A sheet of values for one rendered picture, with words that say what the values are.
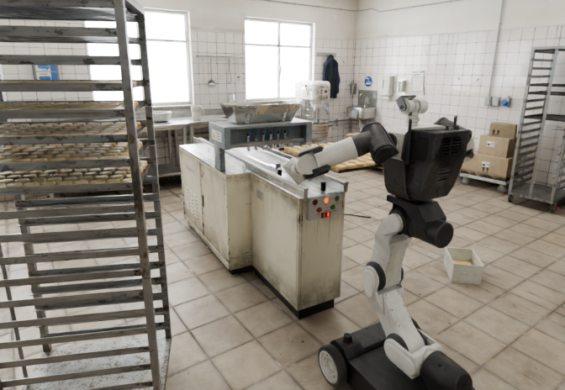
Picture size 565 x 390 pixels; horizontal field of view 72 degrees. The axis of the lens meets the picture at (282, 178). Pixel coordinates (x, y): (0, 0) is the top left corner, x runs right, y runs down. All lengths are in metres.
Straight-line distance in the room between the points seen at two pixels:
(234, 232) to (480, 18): 4.82
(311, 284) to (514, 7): 4.82
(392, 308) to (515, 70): 4.66
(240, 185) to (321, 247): 0.78
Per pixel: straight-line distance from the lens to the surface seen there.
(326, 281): 2.64
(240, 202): 2.90
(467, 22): 6.61
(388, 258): 1.95
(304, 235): 2.39
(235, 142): 2.87
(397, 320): 2.07
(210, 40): 6.23
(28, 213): 1.70
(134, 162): 1.51
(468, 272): 3.34
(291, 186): 2.36
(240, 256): 3.06
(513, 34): 6.27
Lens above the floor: 1.56
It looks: 16 degrees down
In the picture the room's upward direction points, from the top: straight up
